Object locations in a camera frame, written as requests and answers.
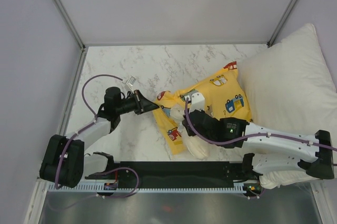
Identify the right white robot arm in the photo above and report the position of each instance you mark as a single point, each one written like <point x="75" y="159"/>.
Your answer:
<point x="312" y="154"/>

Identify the white slotted cable duct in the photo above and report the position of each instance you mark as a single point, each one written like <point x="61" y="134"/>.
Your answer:
<point x="105" y="187"/>

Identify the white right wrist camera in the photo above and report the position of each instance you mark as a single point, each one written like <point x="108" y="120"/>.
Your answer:
<point x="196" y="101"/>

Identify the right aluminium frame post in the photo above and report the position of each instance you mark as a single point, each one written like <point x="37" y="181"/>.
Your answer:
<point x="282" y="22"/>

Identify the large white pillow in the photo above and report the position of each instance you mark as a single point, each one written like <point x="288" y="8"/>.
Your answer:
<point x="289" y="87"/>

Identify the left aluminium frame post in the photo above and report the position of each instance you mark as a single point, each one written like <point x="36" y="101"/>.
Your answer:
<point x="69" y="24"/>

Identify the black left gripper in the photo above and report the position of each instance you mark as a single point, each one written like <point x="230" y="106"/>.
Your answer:
<point x="141" y="104"/>

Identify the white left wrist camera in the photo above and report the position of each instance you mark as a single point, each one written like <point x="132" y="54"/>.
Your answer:
<point x="130" y="83"/>

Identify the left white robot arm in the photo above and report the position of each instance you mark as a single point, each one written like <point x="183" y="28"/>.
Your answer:
<point x="63" y="161"/>

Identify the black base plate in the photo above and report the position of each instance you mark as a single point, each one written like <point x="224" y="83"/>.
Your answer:
<point x="175" y="174"/>

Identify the yellow cartoon-print pillowcase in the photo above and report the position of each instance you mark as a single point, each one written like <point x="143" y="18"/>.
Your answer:
<point x="224" y="98"/>

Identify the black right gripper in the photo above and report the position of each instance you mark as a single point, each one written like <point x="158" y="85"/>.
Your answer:
<point x="200" y="111"/>

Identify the aluminium frame post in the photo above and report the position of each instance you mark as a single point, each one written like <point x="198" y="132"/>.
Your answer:
<point x="69" y="24"/>
<point x="282" y="22"/>

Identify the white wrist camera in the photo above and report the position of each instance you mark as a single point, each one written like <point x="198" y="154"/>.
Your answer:
<point x="130" y="83"/>
<point x="196" y="101"/>

